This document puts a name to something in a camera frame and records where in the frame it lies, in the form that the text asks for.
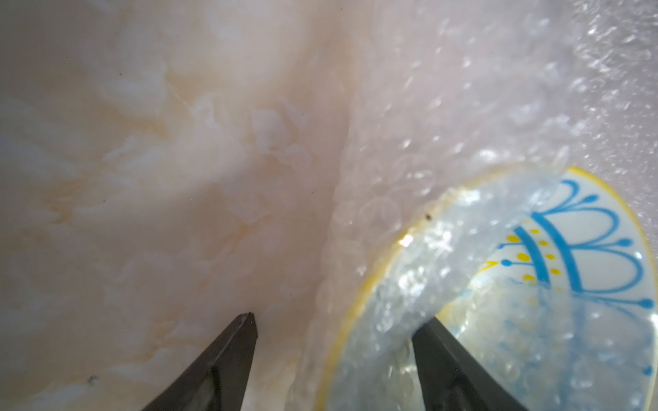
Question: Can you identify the yellow dotted ceramic bowl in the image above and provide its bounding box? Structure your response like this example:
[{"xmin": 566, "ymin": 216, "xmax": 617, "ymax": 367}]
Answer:
[{"xmin": 291, "ymin": 168, "xmax": 657, "ymax": 410}]

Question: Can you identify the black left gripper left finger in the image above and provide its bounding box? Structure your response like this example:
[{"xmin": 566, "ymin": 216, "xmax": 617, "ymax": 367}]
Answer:
[{"xmin": 144, "ymin": 313, "xmax": 258, "ymax": 411}]

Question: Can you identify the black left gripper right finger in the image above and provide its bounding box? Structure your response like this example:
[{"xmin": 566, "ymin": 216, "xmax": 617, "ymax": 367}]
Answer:
[{"xmin": 412, "ymin": 319, "xmax": 526, "ymax": 411}]

